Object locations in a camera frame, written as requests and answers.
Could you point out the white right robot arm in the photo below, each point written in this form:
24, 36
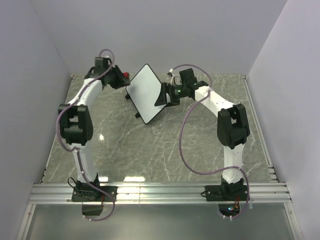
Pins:
232, 122

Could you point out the red bone-shaped eraser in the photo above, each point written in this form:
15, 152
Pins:
126, 75

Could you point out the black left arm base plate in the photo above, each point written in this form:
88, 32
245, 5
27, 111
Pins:
93, 195

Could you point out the aluminium front rail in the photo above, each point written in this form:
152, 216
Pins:
142, 193

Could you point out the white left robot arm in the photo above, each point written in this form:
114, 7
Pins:
74, 127

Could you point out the small white whiteboard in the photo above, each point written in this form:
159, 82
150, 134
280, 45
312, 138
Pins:
144, 90

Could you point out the aluminium rail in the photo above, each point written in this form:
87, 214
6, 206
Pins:
270, 166
142, 193

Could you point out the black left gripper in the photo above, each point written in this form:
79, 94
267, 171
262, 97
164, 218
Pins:
121, 80

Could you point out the aluminium right side rail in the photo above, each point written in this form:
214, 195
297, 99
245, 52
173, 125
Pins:
270, 166

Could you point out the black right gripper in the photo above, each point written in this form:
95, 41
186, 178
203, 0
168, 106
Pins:
162, 99

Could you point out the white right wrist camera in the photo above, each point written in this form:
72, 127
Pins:
174, 79

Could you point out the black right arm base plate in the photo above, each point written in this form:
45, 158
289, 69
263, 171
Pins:
225, 193

